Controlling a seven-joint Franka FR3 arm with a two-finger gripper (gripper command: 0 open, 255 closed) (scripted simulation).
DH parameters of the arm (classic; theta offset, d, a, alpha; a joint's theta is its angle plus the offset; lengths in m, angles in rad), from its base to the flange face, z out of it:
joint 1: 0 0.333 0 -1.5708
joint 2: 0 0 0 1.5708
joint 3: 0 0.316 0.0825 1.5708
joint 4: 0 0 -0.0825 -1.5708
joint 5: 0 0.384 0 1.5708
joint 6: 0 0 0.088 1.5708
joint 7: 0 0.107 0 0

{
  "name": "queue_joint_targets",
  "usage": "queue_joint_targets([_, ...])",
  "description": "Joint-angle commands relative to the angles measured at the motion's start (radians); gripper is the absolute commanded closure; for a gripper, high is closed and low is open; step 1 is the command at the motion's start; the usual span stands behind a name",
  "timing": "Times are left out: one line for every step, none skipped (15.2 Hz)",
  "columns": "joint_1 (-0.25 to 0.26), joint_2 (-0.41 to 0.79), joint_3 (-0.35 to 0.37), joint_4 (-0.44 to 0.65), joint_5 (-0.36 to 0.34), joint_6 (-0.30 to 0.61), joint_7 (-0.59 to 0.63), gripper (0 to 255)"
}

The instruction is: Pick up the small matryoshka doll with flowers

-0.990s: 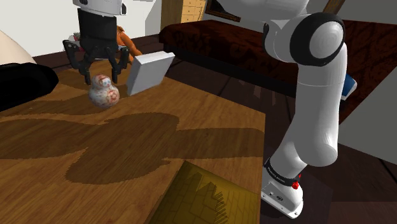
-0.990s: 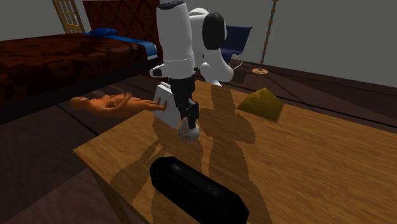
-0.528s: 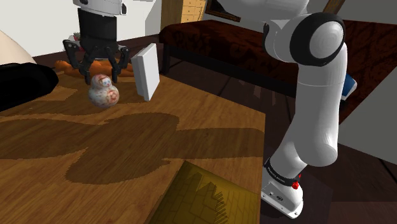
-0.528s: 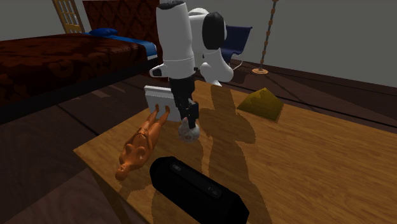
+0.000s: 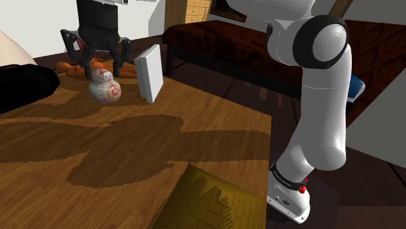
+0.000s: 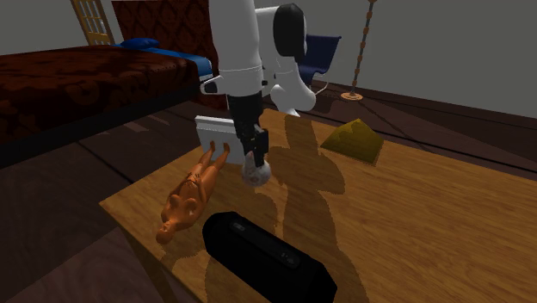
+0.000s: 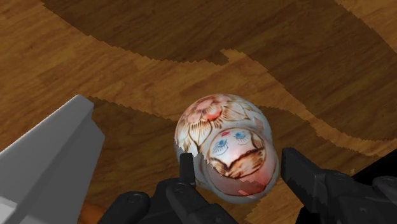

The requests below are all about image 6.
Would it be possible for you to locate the white flat box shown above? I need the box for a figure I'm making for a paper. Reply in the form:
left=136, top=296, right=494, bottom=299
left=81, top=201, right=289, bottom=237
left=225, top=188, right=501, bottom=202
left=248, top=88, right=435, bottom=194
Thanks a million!
left=194, top=114, right=250, bottom=165

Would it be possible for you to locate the wooden table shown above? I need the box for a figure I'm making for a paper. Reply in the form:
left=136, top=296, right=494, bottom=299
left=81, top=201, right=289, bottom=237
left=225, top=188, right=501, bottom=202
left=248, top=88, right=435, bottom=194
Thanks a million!
left=98, top=108, right=537, bottom=303

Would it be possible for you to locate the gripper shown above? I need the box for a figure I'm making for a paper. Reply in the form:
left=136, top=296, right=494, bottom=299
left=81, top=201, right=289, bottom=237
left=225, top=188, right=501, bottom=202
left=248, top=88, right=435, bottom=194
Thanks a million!
left=227, top=92, right=270, bottom=168

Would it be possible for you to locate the orange doll figure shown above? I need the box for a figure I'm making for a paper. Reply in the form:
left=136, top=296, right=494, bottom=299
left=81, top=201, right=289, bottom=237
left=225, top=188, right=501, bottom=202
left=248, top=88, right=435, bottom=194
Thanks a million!
left=156, top=140, right=231, bottom=245

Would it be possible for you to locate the dark red bed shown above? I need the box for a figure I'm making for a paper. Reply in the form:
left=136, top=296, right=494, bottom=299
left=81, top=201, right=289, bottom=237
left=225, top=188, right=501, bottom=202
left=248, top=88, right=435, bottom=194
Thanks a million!
left=0, top=0, right=230, bottom=170

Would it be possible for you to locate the beaded floor lamp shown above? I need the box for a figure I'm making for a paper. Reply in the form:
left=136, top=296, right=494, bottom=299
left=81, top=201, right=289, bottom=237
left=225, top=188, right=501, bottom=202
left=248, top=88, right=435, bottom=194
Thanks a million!
left=340, top=0, right=379, bottom=102

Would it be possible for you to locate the white patterned ball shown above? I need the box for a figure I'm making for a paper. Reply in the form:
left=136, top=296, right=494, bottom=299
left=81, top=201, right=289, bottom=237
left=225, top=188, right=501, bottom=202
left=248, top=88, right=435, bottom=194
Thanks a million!
left=241, top=151, right=272, bottom=187

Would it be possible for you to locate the yellow pyramid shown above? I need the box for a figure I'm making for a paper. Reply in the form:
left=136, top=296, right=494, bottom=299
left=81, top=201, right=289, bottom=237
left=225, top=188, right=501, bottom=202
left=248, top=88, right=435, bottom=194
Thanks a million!
left=320, top=118, right=385, bottom=165

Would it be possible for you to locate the black oblong speaker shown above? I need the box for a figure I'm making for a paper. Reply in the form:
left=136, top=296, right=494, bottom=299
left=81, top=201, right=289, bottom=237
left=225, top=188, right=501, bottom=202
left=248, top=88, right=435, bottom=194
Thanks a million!
left=201, top=211, right=338, bottom=303

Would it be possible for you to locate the yellow glazed door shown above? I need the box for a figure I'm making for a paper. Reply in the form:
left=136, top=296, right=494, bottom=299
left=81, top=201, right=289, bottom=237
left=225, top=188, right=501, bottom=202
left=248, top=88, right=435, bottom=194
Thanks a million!
left=70, top=0, right=115, bottom=46

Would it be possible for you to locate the blue chair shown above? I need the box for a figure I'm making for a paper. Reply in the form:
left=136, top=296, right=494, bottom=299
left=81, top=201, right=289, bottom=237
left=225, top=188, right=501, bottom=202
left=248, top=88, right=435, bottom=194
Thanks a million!
left=297, top=34, right=343, bottom=96

